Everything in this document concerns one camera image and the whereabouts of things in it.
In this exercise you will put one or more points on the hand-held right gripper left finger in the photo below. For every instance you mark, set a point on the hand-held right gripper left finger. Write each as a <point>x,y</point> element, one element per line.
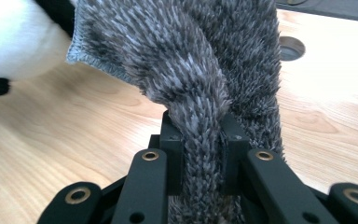
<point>171,149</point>

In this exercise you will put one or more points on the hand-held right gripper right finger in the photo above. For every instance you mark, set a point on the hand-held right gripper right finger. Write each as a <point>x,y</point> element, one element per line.
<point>234,149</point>

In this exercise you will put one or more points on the grey fluffy cloth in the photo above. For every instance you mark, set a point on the grey fluffy cloth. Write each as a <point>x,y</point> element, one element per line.
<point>192,62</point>

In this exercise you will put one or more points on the panda plush toy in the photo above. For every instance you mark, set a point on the panda plush toy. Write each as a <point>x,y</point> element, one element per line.
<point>15,43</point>

